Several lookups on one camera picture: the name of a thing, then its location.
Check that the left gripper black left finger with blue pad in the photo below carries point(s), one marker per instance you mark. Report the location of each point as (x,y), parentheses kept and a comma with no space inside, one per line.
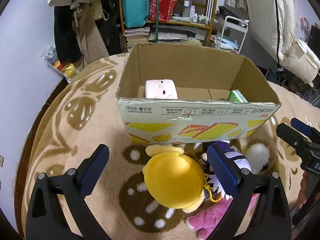
(57,207)

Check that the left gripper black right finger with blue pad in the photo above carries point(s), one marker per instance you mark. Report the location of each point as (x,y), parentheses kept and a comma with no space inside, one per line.
(271,216)

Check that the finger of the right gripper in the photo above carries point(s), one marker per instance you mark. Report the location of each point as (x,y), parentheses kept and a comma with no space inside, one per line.
(295,140)
(308,131)

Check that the green tissue pack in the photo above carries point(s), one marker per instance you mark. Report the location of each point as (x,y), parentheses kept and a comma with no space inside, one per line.
(236,96)

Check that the person's right hand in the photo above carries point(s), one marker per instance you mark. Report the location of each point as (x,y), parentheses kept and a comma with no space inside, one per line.
(302,197)

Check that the white black fluffy plush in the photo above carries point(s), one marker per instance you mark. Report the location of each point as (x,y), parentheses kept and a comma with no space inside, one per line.
(258,156)

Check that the purple white plush doll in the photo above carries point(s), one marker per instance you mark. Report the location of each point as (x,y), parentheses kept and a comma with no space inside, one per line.
(235,159)

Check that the pink fluffy plush toy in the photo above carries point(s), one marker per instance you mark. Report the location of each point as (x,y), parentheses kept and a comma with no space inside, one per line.
(215,217)

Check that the yellow round plush toy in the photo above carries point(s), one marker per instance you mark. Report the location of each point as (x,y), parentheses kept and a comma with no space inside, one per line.
(174,179)

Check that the white metal cart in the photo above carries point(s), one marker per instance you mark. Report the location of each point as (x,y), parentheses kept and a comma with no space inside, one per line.
(233,33)

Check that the white folded mattress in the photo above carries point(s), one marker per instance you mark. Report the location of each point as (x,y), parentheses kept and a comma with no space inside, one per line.
(273,26)

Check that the cardboard box yellow print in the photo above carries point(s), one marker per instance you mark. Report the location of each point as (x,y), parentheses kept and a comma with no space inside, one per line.
(204,78)

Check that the plastic bag with snacks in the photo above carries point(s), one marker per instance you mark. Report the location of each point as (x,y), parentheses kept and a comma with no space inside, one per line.
(67,70)

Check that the wooden shelf unit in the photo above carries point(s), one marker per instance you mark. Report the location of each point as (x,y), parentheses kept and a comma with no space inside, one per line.
(212,17)

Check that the red gift bag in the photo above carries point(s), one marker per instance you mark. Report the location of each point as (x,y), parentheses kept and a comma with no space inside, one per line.
(166,10)

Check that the stack of books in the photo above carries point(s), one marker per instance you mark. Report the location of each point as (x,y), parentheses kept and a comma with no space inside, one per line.
(136,36)

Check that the beige hanging coat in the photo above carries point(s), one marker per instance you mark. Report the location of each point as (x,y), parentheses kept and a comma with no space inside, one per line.
(88,37)

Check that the green pole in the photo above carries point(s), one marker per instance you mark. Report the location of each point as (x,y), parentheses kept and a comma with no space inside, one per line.
(157,22)

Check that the teal storage bag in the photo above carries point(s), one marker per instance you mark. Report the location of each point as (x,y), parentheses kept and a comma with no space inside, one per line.
(136,12)

